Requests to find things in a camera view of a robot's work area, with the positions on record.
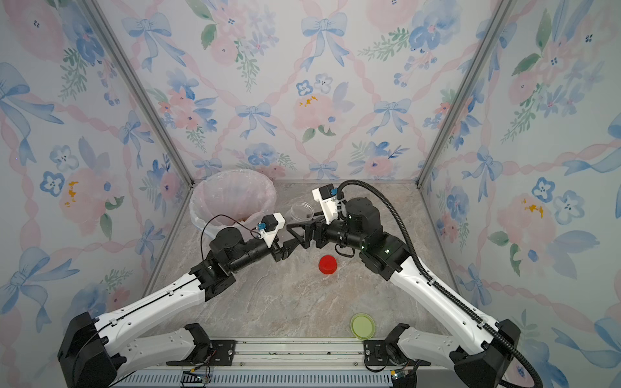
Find black corrugated cable conduit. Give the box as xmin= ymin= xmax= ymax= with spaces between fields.
xmin=336 ymin=179 xmax=544 ymax=388

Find red jar lid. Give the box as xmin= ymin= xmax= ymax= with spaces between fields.
xmin=319 ymin=255 xmax=338 ymax=275

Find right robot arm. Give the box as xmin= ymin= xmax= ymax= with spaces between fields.
xmin=287 ymin=193 xmax=532 ymax=387

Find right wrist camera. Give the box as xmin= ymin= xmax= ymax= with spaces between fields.
xmin=312 ymin=184 xmax=344 ymax=225

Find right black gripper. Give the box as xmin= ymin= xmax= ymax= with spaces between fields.
xmin=289 ymin=208 xmax=367 ymax=253

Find right aluminium corner post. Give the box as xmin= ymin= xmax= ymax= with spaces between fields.
xmin=416 ymin=0 xmax=514 ymax=189

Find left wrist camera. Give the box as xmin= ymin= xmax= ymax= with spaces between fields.
xmin=257 ymin=213 xmax=286 ymax=248

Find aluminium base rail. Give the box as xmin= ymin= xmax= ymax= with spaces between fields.
xmin=107 ymin=332 xmax=459 ymax=387

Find thin black left cable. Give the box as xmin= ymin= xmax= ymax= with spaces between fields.
xmin=200 ymin=214 xmax=263 ymax=263

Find red lid peanut jar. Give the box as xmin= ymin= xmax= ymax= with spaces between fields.
xmin=288 ymin=201 xmax=315 ymax=223

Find aluminium corner post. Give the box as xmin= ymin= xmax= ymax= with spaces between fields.
xmin=77 ymin=1 xmax=195 ymax=188
xmin=416 ymin=0 xmax=514 ymax=189

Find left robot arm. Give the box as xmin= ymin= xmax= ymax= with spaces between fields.
xmin=58 ymin=227 xmax=305 ymax=387

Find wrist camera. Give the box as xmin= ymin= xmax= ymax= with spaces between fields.
xmin=312 ymin=184 xmax=344 ymax=225
xmin=257 ymin=213 xmax=286 ymax=248

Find left aluminium corner post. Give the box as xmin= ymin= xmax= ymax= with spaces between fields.
xmin=77 ymin=1 xmax=195 ymax=188

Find grey mesh trash bin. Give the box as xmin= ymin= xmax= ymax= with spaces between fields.
xmin=195 ymin=224 xmax=212 ymax=240

